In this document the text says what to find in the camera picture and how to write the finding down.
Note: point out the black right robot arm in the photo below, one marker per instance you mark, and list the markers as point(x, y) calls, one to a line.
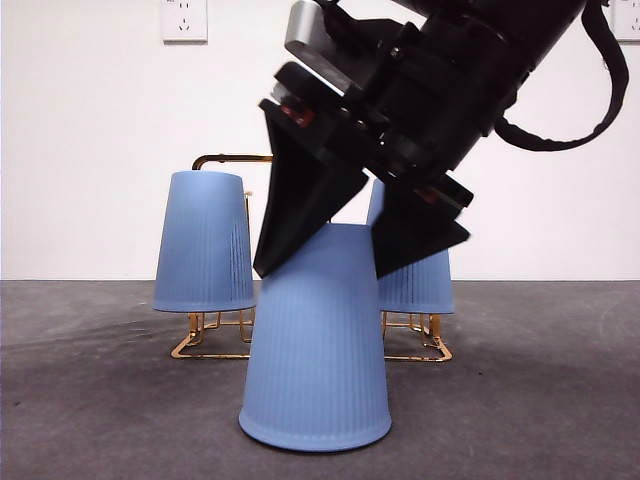
point(475, 60)

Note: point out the blue ribbed plastic cup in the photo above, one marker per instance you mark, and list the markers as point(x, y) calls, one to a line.
point(200, 250)
point(430, 285)
point(315, 350)

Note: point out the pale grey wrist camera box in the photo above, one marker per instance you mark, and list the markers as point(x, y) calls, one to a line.
point(310, 30)

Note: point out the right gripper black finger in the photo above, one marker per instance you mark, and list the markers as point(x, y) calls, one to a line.
point(300, 200)
point(410, 235)

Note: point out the white wall power socket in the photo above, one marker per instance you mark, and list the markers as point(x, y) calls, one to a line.
point(632, 20)
point(184, 22)

